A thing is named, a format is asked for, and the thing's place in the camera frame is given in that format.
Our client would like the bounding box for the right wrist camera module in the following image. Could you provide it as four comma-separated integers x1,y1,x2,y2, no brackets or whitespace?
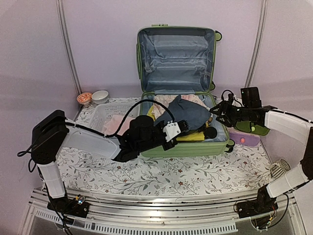
228,93,243,107

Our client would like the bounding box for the floral patterned table cloth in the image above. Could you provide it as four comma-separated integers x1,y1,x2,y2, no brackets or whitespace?
48,96,272,196

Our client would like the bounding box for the white ceramic bowl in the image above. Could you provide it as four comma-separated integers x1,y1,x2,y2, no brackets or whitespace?
91,90,109,105

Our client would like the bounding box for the pink towel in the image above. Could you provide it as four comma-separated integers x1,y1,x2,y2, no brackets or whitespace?
102,115,134,135

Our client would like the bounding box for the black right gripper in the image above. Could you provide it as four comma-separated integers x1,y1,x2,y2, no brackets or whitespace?
210,100,252,127

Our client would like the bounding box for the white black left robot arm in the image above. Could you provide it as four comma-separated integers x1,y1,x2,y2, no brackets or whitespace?
17,110,182,215

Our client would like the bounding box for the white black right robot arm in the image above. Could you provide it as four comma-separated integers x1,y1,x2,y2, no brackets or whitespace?
210,87,313,218

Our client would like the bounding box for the aluminium wall post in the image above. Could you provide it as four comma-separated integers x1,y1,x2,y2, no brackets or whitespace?
55,0,82,94
245,0,268,88

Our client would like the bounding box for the white perforated plastic basket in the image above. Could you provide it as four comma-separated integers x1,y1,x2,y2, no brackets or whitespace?
88,102,134,134

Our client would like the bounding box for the aluminium front rail frame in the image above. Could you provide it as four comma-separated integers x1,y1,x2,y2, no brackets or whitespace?
19,188,307,235

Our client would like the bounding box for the right aluminium wall post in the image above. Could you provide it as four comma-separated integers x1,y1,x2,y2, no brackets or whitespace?
245,0,268,88

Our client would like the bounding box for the cream patterned folded garment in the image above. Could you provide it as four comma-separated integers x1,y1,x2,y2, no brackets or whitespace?
147,94,209,120

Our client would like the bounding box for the red patterned ceramic bowl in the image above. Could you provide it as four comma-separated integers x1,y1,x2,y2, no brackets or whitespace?
76,92,92,106

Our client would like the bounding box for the white green purple drawer box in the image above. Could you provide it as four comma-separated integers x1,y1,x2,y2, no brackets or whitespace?
228,121,270,147

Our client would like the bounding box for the left aluminium wall post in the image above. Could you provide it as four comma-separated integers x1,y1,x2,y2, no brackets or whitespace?
55,0,82,94

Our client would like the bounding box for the black round object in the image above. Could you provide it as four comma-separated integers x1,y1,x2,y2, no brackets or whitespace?
203,126,218,139

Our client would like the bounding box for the dark blue garment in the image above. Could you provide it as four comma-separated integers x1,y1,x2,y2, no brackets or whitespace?
167,95,211,131

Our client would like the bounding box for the green hard-shell suitcase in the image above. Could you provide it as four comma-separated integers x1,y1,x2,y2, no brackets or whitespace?
136,24,234,158

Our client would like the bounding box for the yellow folded garment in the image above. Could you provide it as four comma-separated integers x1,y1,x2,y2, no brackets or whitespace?
177,122,210,141

